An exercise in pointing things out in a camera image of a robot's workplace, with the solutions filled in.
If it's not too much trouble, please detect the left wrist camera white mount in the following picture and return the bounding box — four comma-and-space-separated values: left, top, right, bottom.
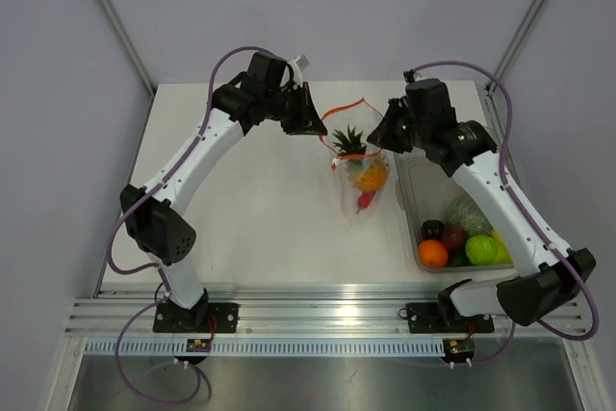
287, 55, 309, 89

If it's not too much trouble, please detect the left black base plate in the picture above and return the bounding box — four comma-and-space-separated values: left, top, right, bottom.
152, 302, 240, 334

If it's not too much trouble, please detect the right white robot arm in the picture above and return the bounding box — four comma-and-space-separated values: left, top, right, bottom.
368, 78, 596, 330

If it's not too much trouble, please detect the clear plastic food bin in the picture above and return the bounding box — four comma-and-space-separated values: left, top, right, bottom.
394, 150, 526, 274

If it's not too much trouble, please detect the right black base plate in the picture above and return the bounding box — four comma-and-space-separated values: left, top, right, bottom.
398, 302, 495, 334

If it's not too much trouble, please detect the red chili pepper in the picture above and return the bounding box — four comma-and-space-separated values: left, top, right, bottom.
356, 191, 377, 214

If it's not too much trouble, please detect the aluminium mounting rail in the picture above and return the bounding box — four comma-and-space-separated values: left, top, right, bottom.
64, 285, 583, 339

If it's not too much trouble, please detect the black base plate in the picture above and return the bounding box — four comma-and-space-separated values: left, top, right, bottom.
398, 302, 495, 334
152, 302, 240, 334

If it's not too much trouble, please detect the orange fruit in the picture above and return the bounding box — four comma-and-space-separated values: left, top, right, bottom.
418, 240, 449, 269

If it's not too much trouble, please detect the dark purple plum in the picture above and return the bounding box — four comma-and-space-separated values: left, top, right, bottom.
420, 219, 445, 241

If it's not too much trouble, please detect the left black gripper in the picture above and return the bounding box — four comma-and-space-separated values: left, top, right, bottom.
264, 82, 327, 136

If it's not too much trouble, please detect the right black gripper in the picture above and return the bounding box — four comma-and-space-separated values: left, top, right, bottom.
368, 99, 429, 155

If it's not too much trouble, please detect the white slotted cable duct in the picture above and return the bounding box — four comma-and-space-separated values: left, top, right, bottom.
85, 337, 445, 358

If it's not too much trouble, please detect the light green pear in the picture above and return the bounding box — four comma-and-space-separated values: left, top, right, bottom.
493, 242, 512, 265

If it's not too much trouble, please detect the clear orange zip top bag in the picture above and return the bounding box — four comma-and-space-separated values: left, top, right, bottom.
320, 98, 391, 228

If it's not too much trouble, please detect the left aluminium frame post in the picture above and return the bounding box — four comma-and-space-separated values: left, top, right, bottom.
69, 0, 156, 100

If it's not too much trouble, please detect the green netted melon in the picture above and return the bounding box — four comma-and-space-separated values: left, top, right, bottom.
445, 194, 494, 237

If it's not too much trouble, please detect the aluminium frame post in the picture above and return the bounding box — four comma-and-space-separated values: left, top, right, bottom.
69, 0, 156, 100
494, 0, 550, 83

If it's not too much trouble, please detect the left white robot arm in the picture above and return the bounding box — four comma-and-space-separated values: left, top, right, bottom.
120, 47, 327, 334

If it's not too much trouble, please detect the right aluminium frame post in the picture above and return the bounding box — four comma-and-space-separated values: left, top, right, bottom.
494, 0, 550, 83

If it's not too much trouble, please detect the plastic pineapple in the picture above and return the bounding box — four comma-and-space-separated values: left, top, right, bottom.
332, 125, 389, 193

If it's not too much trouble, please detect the green lime apple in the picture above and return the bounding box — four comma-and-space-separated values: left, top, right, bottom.
465, 235, 498, 266

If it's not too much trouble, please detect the dark red apple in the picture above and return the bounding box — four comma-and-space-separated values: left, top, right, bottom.
441, 225, 468, 251

